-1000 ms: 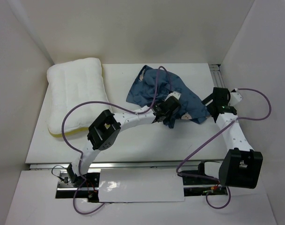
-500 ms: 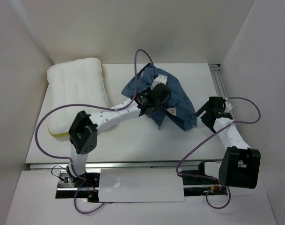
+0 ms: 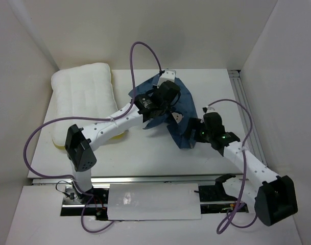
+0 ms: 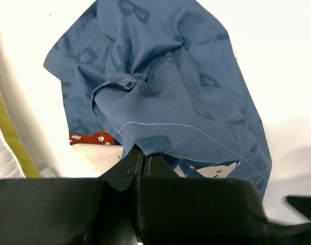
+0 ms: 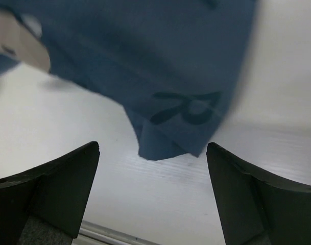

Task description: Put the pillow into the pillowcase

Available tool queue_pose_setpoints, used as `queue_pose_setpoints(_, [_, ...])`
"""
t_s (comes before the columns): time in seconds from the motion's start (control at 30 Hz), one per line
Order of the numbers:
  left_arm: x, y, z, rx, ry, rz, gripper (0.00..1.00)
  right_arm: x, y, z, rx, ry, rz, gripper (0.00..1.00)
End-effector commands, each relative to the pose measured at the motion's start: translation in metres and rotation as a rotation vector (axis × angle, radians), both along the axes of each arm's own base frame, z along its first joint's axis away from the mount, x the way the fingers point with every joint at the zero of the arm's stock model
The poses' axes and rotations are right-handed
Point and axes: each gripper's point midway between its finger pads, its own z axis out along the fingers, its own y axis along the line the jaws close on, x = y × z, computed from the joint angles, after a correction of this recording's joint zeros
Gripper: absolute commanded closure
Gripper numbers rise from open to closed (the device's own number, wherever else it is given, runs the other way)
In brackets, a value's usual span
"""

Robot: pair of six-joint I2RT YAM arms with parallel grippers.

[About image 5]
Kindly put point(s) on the blue printed pillowcase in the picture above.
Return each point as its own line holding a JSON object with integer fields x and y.
{"x": 172, "y": 65}

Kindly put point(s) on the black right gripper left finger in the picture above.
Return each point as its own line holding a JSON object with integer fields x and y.
{"x": 46, "y": 204}

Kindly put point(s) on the aluminium front rail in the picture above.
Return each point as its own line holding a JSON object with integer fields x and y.
{"x": 92, "y": 233}

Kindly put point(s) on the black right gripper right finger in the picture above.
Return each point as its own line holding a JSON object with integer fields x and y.
{"x": 256, "y": 206}

